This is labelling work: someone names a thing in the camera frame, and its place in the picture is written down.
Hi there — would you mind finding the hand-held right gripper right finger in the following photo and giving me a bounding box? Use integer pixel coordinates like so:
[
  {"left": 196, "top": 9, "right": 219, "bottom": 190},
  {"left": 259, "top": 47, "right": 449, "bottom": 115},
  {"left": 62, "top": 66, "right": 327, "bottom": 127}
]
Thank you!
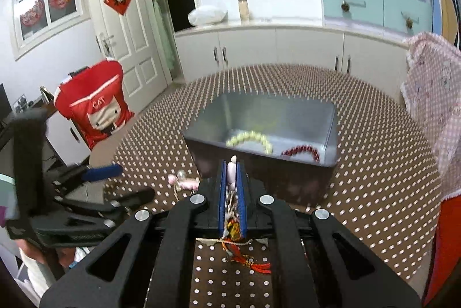
[{"left": 236, "top": 161, "right": 423, "bottom": 308}]

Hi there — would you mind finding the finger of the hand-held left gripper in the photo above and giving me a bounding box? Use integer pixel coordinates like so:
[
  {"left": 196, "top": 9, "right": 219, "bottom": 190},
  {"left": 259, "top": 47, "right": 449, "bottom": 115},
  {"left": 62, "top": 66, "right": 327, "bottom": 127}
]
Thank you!
[
  {"left": 50, "top": 164, "right": 124, "bottom": 196},
  {"left": 53, "top": 187, "right": 156, "bottom": 223}
]

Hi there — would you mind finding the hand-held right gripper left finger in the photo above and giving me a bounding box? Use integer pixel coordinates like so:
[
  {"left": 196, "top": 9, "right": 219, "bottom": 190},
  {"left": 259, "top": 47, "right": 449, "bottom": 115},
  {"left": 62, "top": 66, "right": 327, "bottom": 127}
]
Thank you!
[{"left": 39, "top": 161, "right": 231, "bottom": 308}]

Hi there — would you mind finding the white pendant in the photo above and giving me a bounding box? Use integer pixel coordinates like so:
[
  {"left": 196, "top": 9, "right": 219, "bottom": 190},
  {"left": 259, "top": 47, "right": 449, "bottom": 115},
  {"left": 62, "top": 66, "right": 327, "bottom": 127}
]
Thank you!
[{"left": 228, "top": 155, "right": 239, "bottom": 193}]

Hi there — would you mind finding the colourful braided charm bracelet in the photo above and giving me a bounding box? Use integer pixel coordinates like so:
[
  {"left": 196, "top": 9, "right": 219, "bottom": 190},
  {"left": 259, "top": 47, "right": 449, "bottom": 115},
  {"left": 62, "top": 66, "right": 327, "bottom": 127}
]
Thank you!
[{"left": 216, "top": 193, "right": 272, "bottom": 274}]

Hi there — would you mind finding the grey metal box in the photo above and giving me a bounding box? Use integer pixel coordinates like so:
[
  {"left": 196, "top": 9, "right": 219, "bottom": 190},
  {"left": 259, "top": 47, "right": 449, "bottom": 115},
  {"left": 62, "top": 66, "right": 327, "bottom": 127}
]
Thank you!
[{"left": 182, "top": 92, "right": 340, "bottom": 202}]

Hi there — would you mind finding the person's left hand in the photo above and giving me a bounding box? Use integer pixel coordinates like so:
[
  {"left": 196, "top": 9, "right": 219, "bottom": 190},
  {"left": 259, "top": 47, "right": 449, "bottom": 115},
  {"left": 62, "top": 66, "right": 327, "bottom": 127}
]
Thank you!
[{"left": 20, "top": 239, "right": 85, "bottom": 271}]

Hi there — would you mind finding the white desk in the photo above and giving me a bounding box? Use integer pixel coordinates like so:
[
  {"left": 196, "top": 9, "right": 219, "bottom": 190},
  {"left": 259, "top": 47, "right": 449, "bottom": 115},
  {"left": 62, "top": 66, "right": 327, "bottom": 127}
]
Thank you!
[{"left": 36, "top": 106, "right": 90, "bottom": 168}]

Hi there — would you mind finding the black monitor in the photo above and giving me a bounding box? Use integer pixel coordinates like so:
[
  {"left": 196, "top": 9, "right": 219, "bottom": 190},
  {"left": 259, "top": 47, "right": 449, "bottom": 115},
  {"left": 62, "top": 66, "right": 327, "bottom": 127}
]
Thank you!
[{"left": 0, "top": 82, "right": 13, "bottom": 130}]

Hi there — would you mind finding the white panel door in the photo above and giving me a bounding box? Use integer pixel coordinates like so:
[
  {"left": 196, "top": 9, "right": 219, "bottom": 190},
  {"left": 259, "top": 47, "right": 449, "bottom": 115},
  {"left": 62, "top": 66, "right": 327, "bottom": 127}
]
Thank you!
[{"left": 84, "top": 0, "right": 170, "bottom": 92}]

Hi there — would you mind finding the white low cabinet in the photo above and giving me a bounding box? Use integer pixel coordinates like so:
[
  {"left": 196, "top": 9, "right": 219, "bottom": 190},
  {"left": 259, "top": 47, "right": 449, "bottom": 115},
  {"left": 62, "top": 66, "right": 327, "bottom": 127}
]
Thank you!
[{"left": 174, "top": 20, "right": 411, "bottom": 92}]

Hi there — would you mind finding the white framed window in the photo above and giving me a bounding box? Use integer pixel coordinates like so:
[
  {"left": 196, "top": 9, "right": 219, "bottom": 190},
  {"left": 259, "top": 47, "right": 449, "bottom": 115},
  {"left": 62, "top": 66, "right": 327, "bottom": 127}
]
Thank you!
[{"left": 9, "top": 0, "right": 90, "bottom": 60}]

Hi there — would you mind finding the white plastic bag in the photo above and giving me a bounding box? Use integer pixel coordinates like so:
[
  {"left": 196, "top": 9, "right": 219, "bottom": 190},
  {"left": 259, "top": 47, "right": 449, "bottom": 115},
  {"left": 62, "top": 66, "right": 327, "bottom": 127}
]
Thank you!
[{"left": 187, "top": 5, "right": 229, "bottom": 27}]

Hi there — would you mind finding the red cloth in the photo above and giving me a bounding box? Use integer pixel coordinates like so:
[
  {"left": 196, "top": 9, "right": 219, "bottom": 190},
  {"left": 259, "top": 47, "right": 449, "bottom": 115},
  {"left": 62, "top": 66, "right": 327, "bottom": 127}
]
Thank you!
[{"left": 423, "top": 194, "right": 461, "bottom": 307}]

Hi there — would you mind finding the teal drawer cabinet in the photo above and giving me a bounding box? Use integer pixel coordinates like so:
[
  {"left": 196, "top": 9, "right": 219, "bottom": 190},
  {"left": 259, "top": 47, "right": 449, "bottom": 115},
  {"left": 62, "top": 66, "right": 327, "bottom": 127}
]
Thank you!
[{"left": 319, "top": 0, "right": 433, "bottom": 35}]

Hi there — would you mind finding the pink printed cloth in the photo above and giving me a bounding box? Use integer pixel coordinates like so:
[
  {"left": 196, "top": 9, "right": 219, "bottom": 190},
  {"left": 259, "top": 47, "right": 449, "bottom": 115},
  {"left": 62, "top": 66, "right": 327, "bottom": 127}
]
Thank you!
[{"left": 400, "top": 32, "right": 461, "bottom": 200}]

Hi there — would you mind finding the mustard hanging garment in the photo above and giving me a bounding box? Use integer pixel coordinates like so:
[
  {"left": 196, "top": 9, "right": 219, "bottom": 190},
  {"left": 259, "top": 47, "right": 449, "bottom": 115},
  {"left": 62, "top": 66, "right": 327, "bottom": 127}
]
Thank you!
[{"left": 437, "top": 0, "right": 458, "bottom": 45}]

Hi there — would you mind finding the pink bead bracelet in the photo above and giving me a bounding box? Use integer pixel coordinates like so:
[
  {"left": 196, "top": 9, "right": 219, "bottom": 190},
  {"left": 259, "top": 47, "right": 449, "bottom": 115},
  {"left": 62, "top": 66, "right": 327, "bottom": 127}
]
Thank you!
[{"left": 167, "top": 169, "right": 200, "bottom": 191}]

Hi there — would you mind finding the yellow-green bead bracelet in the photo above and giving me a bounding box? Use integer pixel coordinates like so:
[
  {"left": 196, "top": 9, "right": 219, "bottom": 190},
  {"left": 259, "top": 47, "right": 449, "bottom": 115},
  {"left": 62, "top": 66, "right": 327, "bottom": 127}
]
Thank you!
[{"left": 226, "top": 131, "right": 274, "bottom": 155}]

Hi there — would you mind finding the red bead bracelet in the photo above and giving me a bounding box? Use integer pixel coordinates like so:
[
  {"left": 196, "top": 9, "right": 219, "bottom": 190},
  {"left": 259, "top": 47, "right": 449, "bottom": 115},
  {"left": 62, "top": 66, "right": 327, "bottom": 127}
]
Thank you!
[{"left": 280, "top": 146, "right": 321, "bottom": 163}]

